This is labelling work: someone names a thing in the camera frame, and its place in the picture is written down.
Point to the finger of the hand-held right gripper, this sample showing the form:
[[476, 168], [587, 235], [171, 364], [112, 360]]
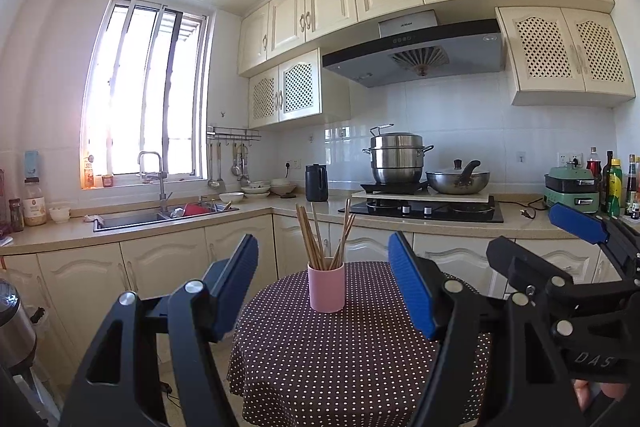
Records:
[[575, 219], [520, 262]]

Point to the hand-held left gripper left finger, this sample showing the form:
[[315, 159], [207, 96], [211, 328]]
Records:
[[240, 277]]

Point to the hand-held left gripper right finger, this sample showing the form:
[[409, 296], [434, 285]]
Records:
[[410, 292]]

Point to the bundle of wooden chopsticks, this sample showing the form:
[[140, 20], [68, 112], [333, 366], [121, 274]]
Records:
[[307, 239]]

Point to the pink cup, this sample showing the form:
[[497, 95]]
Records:
[[326, 289]]

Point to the person's right hand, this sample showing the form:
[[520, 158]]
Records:
[[582, 394]]

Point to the green electric cooker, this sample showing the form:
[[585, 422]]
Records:
[[575, 189]]

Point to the green yellow bottle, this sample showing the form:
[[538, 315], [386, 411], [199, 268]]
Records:
[[617, 189]]

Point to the red cap sauce bottle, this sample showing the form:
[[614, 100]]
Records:
[[593, 169]]

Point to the dark glass bottle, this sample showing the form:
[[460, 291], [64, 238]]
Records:
[[608, 177]]

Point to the brown sauce bottle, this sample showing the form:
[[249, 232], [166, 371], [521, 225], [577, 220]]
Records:
[[631, 179]]

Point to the beige stone countertop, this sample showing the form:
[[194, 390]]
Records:
[[260, 209]]

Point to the white bowl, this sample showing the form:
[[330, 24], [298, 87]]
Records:
[[231, 197]]

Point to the red dish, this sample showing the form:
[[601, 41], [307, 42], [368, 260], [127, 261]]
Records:
[[194, 209]]

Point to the black glass gas hob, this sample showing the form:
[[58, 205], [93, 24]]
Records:
[[450, 212]]

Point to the stacked white bowls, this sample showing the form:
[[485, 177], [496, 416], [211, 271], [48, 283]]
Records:
[[256, 191], [282, 187]]

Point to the steel ladle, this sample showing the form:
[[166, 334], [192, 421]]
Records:
[[214, 182]]

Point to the steel wok with lid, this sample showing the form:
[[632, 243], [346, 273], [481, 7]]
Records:
[[457, 183]]

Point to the brown polka-dot tablecloth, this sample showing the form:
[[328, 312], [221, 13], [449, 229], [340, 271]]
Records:
[[325, 357]]

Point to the steel spatula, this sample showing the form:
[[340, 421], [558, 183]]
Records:
[[243, 169]]

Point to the steel skimmer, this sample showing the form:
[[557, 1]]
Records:
[[234, 168]]

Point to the steel sink faucet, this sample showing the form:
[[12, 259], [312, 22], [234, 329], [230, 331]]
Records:
[[162, 197]]

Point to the black electric kettle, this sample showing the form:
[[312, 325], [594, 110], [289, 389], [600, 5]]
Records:
[[316, 184]]

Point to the stainless steel sink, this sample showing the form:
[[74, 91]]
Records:
[[130, 219]]

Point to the stainless steel steamer pot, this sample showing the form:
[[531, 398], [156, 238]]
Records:
[[397, 162]]

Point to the small red jar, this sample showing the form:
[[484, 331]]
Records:
[[107, 181]]

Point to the large lattice door cabinet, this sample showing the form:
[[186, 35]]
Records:
[[550, 52]]

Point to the orange bottle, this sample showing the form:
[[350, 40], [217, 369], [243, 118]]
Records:
[[89, 172]]

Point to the small white cup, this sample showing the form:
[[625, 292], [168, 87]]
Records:
[[59, 213]]

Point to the small lattice door cabinet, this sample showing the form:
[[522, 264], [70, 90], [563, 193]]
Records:
[[300, 87]]

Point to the kitchen window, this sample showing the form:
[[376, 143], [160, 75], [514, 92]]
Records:
[[125, 107]]

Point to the grey range hood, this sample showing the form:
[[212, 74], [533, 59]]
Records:
[[450, 52]]

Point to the labelled glass jar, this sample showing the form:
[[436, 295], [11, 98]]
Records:
[[34, 207]]

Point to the stainless steel appliance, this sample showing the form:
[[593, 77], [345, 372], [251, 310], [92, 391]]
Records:
[[17, 332]]

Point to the small dark spice jar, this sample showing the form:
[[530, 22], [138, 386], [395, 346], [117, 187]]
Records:
[[16, 216]]

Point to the teal carton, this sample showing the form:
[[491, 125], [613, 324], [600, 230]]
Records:
[[31, 163]]

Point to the double white wall socket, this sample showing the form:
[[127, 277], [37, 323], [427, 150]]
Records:
[[570, 159]]

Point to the wall socket with plug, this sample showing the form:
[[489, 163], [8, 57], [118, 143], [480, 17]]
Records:
[[292, 165]]

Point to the wall utensil rail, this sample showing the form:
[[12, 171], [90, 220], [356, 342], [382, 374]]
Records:
[[235, 134]]

